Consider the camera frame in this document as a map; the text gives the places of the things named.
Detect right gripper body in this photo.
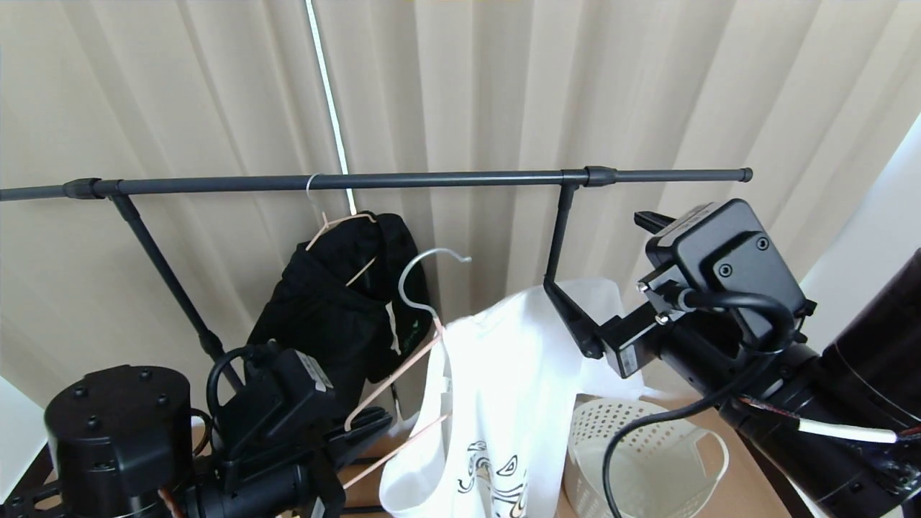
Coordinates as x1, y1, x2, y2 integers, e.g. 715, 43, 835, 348
601, 306, 821, 404

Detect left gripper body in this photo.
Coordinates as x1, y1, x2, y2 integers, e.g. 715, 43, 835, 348
180, 452, 346, 518

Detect pink clothes hanger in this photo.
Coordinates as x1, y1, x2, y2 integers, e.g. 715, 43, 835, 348
340, 248, 473, 491
304, 175, 379, 288

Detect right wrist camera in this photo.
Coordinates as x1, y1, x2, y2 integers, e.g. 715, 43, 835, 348
635, 199, 817, 353

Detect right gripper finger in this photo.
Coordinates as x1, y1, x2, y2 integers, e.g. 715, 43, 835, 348
633, 210, 677, 235
543, 279, 605, 359

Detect beige curtain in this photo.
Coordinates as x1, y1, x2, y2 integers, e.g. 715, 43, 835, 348
0, 0, 921, 432

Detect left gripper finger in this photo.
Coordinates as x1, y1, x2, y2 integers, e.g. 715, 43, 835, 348
338, 406, 394, 435
327, 430, 386, 470

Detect black shorts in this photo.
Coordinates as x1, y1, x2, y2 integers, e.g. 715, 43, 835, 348
246, 212, 432, 419

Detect white garment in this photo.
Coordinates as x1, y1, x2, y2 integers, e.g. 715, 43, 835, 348
379, 277, 648, 518

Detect white laundry basket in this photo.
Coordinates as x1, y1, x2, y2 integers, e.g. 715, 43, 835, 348
563, 398, 730, 518

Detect black clothes rack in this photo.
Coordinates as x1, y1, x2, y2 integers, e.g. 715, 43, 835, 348
0, 167, 754, 515

